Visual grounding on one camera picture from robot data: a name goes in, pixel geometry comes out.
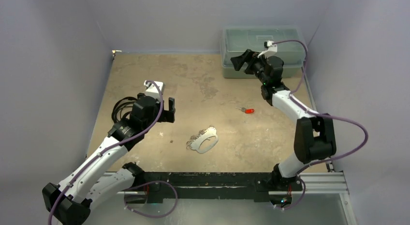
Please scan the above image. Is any metal keyring plate with rings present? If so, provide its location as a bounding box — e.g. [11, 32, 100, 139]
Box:
[186, 126, 220, 154]

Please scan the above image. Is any red-headed key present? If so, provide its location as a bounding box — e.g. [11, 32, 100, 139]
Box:
[236, 107, 254, 114]

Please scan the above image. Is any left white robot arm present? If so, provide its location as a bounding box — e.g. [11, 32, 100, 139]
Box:
[42, 93, 175, 225]

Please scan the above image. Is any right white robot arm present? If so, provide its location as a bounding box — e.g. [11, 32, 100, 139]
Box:
[230, 49, 336, 190]

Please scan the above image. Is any green plastic storage box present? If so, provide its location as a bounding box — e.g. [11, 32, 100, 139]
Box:
[220, 25, 305, 78]

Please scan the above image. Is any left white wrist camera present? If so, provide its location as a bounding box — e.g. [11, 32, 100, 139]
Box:
[144, 80, 165, 100]

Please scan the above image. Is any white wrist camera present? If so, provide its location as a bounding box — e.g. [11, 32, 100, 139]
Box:
[257, 40, 278, 59]
[144, 80, 165, 100]

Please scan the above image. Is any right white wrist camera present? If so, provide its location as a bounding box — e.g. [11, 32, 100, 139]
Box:
[257, 40, 278, 59]

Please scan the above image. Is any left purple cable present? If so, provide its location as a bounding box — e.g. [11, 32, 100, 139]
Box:
[48, 80, 179, 225]

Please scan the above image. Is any purple cable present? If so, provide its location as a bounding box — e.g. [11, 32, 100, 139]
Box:
[48, 80, 179, 225]
[271, 39, 369, 211]

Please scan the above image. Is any coiled black cable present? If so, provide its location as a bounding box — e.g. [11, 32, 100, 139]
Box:
[111, 96, 139, 124]

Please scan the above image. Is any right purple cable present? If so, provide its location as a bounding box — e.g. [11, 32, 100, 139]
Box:
[271, 39, 369, 211]

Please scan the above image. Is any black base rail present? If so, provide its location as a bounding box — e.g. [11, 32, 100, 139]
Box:
[133, 172, 303, 203]

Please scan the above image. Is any aluminium frame extrusion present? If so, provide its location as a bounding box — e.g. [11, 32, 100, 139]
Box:
[64, 171, 350, 196]

